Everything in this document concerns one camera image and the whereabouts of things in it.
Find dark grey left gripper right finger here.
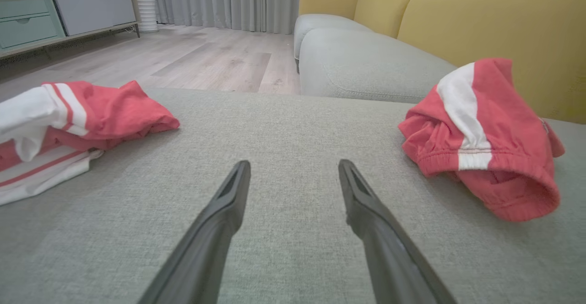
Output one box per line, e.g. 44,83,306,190
338,159,458,304

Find grey green drawer cabinet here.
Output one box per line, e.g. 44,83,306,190
0,0,141,60

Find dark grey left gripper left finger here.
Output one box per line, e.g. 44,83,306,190
137,160,251,304

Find grey fabric sofa ottoman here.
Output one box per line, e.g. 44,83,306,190
0,87,586,304

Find red white-sleeved jersey shirt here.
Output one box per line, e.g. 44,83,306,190
0,81,180,206

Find grey sofa seat cushion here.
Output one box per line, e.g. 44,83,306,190
293,14,374,62
299,28,458,104

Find red shorts with white stripe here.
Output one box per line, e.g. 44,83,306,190
397,58,566,223

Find white ribbed cylinder bin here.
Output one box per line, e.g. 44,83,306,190
137,0,159,33

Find grey cabinet door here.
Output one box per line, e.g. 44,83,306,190
51,0,136,36

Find mint green cabinet drawer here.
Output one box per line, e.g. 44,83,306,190
0,0,51,19
0,15,61,49

